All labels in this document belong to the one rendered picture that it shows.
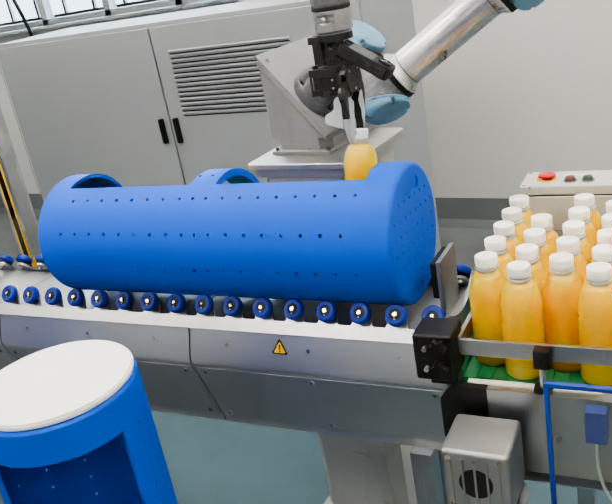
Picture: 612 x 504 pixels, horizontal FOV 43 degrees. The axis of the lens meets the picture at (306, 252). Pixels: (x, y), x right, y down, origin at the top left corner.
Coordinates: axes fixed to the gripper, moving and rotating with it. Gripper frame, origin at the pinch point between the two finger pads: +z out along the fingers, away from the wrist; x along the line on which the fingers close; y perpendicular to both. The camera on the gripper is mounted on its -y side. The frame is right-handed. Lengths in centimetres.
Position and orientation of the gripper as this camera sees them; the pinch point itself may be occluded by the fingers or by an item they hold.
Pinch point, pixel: (358, 132)
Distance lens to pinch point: 157.3
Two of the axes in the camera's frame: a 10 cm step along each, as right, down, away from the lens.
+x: -4.2, 4.0, -8.1
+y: -8.9, -0.3, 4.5
